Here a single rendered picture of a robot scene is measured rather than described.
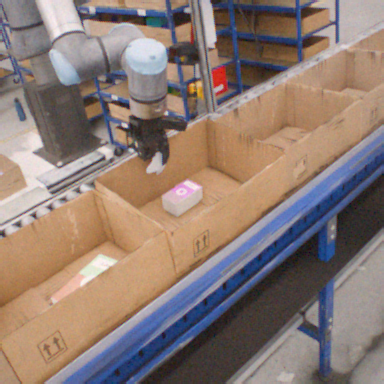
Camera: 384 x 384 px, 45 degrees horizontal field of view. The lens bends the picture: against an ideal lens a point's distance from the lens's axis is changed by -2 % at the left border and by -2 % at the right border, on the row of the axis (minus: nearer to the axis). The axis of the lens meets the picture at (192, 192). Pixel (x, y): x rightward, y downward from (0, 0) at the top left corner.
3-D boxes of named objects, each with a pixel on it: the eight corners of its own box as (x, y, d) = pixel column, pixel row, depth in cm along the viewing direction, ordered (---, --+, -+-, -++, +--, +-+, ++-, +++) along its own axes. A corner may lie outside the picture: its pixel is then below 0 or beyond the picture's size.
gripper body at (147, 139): (126, 150, 124) (123, 111, 115) (151, 137, 128) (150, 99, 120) (145, 164, 120) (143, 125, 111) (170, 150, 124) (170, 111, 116)
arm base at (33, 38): (9, 49, 190) (0, 25, 185) (52, 34, 197) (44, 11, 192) (20, 57, 176) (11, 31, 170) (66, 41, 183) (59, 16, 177)
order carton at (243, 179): (209, 165, 147) (206, 116, 136) (285, 205, 129) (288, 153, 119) (105, 230, 127) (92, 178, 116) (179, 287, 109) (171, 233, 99)
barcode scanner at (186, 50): (168, 67, 208) (167, 44, 203) (188, 63, 215) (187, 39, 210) (178, 69, 204) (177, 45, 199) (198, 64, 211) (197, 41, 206)
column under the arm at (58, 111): (32, 153, 214) (7, 85, 196) (79, 130, 227) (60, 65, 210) (58, 169, 197) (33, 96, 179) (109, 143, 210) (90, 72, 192)
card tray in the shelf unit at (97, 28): (90, 34, 313) (86, 19, 308) (127, 22, 328) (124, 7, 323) (123, 40, 285) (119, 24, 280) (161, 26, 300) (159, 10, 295)
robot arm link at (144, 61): (157, 33, 109) (173, 51, 103) (158, 80, 118) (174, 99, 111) (118, 40, 106) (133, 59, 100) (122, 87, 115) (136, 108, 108)
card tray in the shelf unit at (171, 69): (138, 72, 291) (135, 57, 286) (174, 57, 307) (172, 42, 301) (183, 82, 264) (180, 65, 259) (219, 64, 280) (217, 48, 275)
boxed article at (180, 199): (163, 209, 131) (161, 196, 128) (189, 191, 136) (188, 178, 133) (177, 217, 128) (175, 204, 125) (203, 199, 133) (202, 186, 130)
